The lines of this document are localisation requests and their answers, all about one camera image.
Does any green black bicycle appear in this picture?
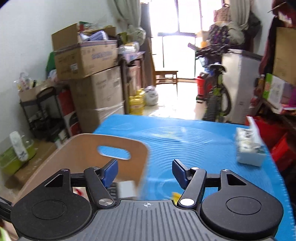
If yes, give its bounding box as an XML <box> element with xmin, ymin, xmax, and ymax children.
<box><xmin>188</xmin><ymin>43</ymin><xmax>232</xmax><ymax>123</ymax></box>

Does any yellow toy gear wrench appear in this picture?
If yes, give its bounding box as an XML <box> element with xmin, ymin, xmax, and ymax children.
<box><xmin>171</xmin><ymin>192</ymin><xmax>182</xmax><ymax>205</ymax></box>

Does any tall brown cardboard box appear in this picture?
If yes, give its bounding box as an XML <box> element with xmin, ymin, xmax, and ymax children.
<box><xmin>273</xmin><ymin>27</ymin><xmax>296</xmax><ymax>85</ymax></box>

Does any white cabinet freezer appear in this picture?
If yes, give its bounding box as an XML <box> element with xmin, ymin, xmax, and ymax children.
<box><xmin>222</xmin><ymin>49</ymin><xmax>262</xmax><ymax>125</ymax></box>

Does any black metal shelf rack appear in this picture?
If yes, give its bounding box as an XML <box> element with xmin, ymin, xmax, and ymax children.
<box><xmin>20</xmin><ymin>86</ymin><xmax>70</xmax><ymax>142</ymax></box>

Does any white rolled towel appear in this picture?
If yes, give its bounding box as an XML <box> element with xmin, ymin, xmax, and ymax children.
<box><xmin>10</xmin><ymin>131</ymin><xmax>29</xmax><ymax>162</ymax></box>

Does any blue silicone baking mat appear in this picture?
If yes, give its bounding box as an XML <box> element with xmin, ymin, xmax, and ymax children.
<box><xmin>95</xmin><ymin>114</ymin><xmax>295</xmax><ymax>240</ymax></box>

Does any green white carton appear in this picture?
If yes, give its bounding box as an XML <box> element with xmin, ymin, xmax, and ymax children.
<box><xmin>263</xmin><ymin>73</ymin><xmax>295</xmax><ymax>109</ymax></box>

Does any yellow oil jug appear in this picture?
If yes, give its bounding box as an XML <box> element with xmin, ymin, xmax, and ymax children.
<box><xmin>129</xmin><ymin>88</ymin><xmax>145</xmax><ymax>115</ymax></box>

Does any red box on floor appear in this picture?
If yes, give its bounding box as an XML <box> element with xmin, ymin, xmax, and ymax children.
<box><xmin>253</xmin><ymin>116</ymin><xmax>295</xmax><ymax>172</ymax></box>

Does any beige plastic storage bin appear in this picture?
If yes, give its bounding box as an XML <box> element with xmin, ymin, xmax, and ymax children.
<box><xmin>13</xmin><ymin>133</ymin><xmax>149</xmax><ymax>204</ymax></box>

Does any red toy figure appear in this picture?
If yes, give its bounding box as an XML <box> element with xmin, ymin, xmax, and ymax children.
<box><xmin>73</xmin><ymin>187</ymin><xmax>89</xmax><ymax>200</ymax></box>

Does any wooden chair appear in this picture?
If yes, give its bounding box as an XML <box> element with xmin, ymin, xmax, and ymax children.
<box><xmin>148</xmin><ymin>38</ymin><xmax>179</xmax><ymax>93</ymax></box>

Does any green plastic container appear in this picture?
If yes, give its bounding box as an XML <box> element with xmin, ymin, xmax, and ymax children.
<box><xmin>1</xmin><ymin>135</ymin><xmax>37</xmax><ymax>176</ymax></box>

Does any black remote control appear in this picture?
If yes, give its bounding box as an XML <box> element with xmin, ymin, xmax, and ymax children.
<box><xmin>107</xmin><ymin>182</ymin><xmax>118</xmax><ymax>202</ymax></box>

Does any white tissue box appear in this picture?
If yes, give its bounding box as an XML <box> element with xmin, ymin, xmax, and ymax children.
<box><xmin>235</xmin><ymin>116</ymin><xmax>267</xmax><ymax>167</ymax></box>

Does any large stacked cardboard box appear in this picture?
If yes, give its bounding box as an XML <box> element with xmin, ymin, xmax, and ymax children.
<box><xmin>69</xmin><ymin>66</ymin><xmax>125</xmax><ymax>133</ymax></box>

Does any open top cardboard box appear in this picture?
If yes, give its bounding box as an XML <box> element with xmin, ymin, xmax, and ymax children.
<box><xmin>52</xmin><ymin>22</ymin><xmax>118</xmax><ymax>81</ymax></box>

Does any large white charger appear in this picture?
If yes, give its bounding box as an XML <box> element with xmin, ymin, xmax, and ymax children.
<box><xmin>117</xmin><ymin>181</ymin><xmax>137</xmax><ymax>199</ymax></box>

